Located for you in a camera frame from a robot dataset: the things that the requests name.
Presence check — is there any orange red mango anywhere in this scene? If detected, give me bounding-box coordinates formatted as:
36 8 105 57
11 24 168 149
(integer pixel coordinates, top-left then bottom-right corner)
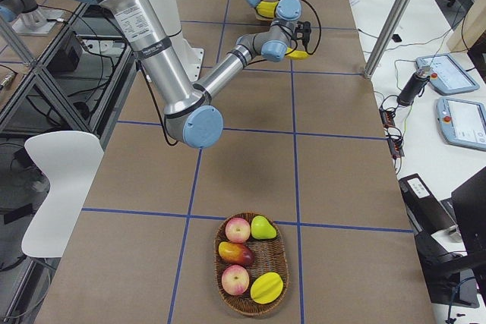
218 241 255 267

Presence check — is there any teach pendant tablet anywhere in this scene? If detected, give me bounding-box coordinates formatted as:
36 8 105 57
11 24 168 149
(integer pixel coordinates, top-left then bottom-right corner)
436 97 485 151
415 53 479 96

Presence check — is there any black computer monitor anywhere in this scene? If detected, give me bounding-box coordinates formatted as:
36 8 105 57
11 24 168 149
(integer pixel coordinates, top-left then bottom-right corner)
451 168 486 253

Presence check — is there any white chair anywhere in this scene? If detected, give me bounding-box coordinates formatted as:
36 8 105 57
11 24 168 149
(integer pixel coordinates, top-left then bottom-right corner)
21 131 103 259

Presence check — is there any wicker fruit basket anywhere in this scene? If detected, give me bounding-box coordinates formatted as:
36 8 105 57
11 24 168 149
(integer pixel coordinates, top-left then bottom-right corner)
214 212 289 317

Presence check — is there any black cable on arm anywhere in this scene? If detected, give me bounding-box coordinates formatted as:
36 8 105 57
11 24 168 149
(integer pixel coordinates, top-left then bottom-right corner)
242 0 323 69

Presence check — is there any near teach pendant tablet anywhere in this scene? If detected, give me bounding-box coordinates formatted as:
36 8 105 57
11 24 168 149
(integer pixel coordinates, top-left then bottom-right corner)
436 97 485 151

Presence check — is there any green pear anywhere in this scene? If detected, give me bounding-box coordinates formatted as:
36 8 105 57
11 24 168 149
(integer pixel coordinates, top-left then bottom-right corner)
251 215 277 240

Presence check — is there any red apple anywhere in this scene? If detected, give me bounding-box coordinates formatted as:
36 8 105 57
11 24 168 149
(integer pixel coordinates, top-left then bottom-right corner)
225 217 251 244

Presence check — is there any black water bottle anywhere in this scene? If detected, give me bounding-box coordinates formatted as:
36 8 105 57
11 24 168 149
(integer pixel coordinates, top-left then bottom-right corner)
397 66 431 106

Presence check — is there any pink peach apple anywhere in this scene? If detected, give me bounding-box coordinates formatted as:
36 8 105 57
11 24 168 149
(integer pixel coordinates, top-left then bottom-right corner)
221 265 250 296

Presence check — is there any grey square plate orange rim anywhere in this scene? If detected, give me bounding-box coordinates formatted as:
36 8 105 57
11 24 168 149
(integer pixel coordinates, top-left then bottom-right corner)
254 13 273 22

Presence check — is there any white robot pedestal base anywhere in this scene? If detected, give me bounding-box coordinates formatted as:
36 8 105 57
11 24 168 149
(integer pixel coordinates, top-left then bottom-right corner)
149 0 204 82

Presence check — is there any small black puck device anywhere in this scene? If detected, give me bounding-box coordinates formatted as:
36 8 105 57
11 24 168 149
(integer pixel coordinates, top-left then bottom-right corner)
392 33 402 42

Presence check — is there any small yellow banana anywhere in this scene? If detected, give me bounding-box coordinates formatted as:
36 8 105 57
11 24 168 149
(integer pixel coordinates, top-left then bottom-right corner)
285 48 310 61

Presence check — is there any far teach pendant tablet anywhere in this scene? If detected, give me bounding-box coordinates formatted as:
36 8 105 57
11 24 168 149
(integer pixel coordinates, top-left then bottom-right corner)
415 53 479 96

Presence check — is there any aluminium frame post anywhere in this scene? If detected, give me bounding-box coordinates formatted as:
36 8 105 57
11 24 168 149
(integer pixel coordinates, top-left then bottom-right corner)
364 0 410 79

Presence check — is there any yellow starfruit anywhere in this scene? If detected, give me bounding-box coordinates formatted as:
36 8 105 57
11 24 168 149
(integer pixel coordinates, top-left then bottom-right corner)
250 272 283 304

